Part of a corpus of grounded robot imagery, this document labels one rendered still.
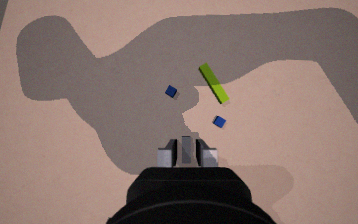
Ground small blue cube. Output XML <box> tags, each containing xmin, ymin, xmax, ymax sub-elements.
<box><xmin>213</xmin><ymin>116</ymin><xmax>226</xmax><ymax>128</ymax></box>
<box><xmin>165</xmin><ymin>85</ymin><xmax>177</xmax><ymax>98</ymax></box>

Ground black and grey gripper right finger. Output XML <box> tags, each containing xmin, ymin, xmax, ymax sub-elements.
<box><xmin>196</xmin><ymin>139</ymin><xmax>218</xmax><ymax>167</ymax></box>

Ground lime green rod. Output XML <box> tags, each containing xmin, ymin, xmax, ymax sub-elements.
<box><xmin>199</xmin><ymin>62</ymin><xmax>229</xmax><ymax>104</ymax></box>

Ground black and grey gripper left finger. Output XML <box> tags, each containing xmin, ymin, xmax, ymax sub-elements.
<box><xmin>157</xmin><ymin>139</ymin><xmax>177</xmax><ymax>167</ymax></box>

